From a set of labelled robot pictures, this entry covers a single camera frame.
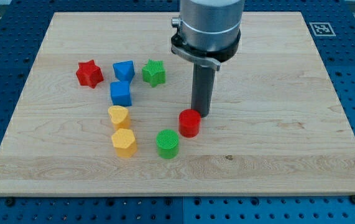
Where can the wooden board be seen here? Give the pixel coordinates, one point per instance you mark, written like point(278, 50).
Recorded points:
point(276, 126)

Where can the red cylinder block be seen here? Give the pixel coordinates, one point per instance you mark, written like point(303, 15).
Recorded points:
point(189, 123)

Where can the yellow hexagon block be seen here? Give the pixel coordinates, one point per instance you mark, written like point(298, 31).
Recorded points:
point(124, 143)

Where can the green cylinder block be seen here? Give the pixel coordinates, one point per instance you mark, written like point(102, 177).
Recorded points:
point(167, 144)

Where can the yellow heart block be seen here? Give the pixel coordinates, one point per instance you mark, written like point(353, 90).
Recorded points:
point(120, 117)

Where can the red star block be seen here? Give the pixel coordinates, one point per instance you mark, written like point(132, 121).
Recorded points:
point(89, 74)

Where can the blue triangle block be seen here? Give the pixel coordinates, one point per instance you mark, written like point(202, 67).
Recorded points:
point(124, 71)

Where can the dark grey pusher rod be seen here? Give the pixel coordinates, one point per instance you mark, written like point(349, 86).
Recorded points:
point(202, 89)

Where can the green star block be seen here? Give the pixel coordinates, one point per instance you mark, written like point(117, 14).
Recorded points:
point(154, 72)

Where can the blue cube block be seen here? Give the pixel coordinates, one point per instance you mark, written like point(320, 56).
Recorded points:
point(120, 93)

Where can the white fiducial marker tag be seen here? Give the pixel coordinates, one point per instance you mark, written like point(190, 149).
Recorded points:
point(322, 29)

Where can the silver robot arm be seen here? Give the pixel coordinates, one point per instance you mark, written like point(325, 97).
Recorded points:
point(209, 25)

